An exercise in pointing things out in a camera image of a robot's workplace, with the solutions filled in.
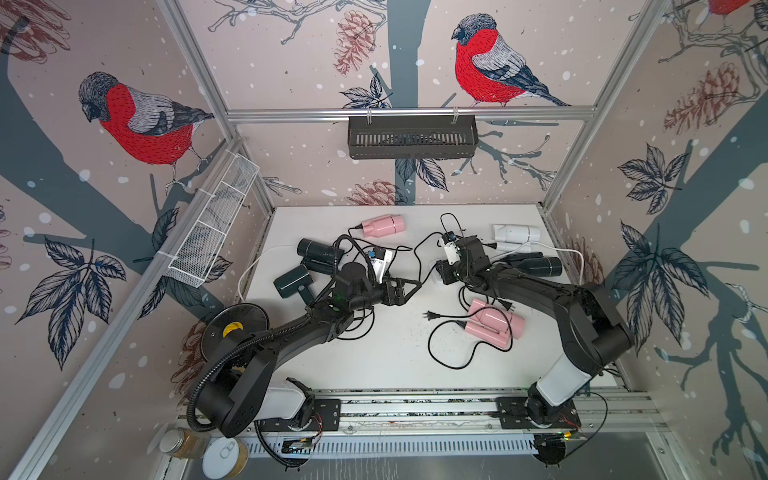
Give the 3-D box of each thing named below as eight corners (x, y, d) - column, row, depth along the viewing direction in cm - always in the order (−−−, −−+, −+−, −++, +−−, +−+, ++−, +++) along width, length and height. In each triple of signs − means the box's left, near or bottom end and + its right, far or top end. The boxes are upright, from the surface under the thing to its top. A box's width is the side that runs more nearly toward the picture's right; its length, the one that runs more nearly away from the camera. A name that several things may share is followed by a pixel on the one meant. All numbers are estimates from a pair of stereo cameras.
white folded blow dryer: (497, 253, 107) (502, 244, 103) (491, 230, 114) (495, 221, 110) (539, 253, 107) (545, 244, 103) (530, 230, 114) (535, 221, 110)
